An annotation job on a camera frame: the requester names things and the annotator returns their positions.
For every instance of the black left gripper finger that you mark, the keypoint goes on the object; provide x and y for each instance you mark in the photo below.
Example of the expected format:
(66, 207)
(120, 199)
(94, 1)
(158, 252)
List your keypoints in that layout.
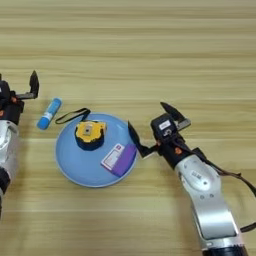
(34, 83)

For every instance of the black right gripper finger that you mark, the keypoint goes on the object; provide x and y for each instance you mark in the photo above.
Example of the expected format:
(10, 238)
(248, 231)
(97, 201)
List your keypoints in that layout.
(135, 136)
(173, 111)

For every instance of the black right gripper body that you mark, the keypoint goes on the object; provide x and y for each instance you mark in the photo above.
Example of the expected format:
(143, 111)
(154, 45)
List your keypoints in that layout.
(168, 148)

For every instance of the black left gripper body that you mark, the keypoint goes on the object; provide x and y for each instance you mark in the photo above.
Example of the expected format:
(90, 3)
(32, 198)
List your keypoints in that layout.
(11, 111)

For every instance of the purple rectangular block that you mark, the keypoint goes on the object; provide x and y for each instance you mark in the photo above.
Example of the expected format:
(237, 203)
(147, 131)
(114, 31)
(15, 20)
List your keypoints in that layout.
(126, 160)

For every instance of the blue glue stick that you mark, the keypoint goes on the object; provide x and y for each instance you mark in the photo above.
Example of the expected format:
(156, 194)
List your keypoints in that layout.
(49, 114)

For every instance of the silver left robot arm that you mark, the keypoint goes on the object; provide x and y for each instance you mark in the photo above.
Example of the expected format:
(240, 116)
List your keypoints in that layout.
(7, 150)

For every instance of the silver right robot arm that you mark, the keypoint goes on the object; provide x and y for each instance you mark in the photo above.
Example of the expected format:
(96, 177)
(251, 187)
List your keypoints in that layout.
(210, 196)

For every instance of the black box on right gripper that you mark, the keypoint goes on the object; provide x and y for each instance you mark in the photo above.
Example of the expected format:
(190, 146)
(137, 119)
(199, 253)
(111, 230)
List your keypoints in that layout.
(164, 126)

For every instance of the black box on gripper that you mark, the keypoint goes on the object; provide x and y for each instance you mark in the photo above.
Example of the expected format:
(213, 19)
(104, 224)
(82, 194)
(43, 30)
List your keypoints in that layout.
(4, 91)
(164, 126)

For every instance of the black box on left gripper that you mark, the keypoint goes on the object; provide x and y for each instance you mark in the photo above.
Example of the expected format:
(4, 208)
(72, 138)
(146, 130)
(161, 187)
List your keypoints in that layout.
(4, 91)

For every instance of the white and red card box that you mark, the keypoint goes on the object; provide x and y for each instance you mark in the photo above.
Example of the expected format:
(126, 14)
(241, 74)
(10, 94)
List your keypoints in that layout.
(111, 157)

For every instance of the light blue round plate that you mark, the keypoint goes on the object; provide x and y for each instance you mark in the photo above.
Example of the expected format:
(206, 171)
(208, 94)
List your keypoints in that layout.
(75, 163)

